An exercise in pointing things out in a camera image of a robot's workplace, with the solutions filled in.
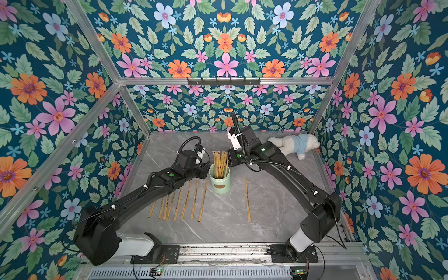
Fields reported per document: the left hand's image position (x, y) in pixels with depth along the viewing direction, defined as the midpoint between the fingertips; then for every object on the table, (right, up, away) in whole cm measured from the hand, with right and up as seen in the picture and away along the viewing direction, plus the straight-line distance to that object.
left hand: (209, 164), depth 83 cm
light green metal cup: (+5, -1, +3) cm, 6 cm away
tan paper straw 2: (-14, -19, +8) cm, 25 cm away
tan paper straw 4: (-20, -22, +4) cm, 30 cm away
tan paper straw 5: (-23, -22, +3) cm, 32 cm away
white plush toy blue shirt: (+49, +10, +19) cm, 54 cm away
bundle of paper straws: (+4, +6, +1) cm, 7 cm away
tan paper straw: (-4, -19, +8) cm, 21 cm away
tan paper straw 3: (-17, -21, +5) cm, 28 cm away
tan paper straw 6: (-25, -25, +3) cm, 35 cm away
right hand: (+12, +6, -6) cm, 15 cm away
